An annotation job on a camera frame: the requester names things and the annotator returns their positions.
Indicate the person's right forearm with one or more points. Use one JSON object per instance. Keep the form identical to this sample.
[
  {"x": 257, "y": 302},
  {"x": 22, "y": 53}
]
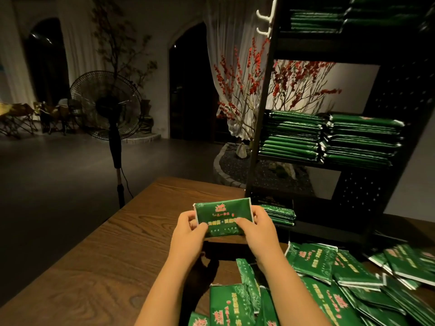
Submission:
[{"x": 296, "y": 295}]

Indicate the black standing fan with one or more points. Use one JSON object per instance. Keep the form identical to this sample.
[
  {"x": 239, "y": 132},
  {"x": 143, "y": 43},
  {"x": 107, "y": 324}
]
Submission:
[{"x": 107, "y": 105}]

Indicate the white hook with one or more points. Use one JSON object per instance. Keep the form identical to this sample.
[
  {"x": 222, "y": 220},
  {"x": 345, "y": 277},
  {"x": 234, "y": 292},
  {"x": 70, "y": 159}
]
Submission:
[{"x": 266, "y": 20}]

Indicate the dark vase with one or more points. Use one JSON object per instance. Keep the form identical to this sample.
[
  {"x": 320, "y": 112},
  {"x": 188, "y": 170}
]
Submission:
[{"x": 146, "y": 118}]

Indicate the red berry branches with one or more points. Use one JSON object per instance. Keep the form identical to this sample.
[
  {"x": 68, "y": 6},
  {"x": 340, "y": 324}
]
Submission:
[{"x": 285, "y": 81}]

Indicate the person's right hand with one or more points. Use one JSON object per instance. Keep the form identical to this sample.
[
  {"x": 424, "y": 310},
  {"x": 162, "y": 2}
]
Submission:
[{"x": 262, "y": 237}]

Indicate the bundle of green packets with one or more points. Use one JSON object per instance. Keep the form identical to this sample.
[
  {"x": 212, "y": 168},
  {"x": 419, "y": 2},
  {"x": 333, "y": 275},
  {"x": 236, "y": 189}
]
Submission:
[{"x": 224, "y": 215}]

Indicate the person's left forearm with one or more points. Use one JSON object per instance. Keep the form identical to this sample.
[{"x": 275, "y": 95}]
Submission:
[{"x": 166, "y": 295}]

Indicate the pile of green packets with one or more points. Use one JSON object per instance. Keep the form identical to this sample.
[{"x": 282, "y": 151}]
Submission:
[{"x": 353, "y": 275}]

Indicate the person's left hand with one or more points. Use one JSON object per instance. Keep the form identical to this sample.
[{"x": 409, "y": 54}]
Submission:
[{"x": 189, "y": 241}]

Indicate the white curtain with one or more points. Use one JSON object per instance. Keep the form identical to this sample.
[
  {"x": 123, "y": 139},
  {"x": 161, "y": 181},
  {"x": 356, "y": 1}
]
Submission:
[
  {"x": 78, "y": 37},
  {"x": 231, "y": 51}
]

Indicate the black metal shelf rack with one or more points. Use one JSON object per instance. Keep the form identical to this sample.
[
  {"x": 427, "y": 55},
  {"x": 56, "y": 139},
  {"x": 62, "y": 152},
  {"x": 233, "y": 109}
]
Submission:
[{"x": 408, "y": 78}]

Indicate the bare branched tree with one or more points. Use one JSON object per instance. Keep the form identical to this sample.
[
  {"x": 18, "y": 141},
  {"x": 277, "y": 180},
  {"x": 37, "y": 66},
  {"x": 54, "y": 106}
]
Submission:
[{"x": 122, "y": 44}]

